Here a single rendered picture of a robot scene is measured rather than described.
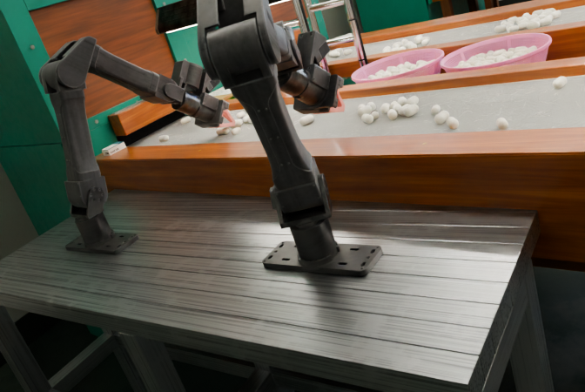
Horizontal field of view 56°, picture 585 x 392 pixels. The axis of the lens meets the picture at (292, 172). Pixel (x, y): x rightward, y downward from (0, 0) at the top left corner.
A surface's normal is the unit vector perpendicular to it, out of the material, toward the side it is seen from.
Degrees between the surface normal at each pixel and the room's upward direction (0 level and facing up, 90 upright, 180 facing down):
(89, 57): 90
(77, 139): 89
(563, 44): 90
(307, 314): 0
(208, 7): 38
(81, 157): 84
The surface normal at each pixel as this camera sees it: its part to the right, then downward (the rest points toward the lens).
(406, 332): -0.29, -0.89
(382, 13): -0.52, 0.45
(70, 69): 0.75, 0.01
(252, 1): -0.29, -0.47
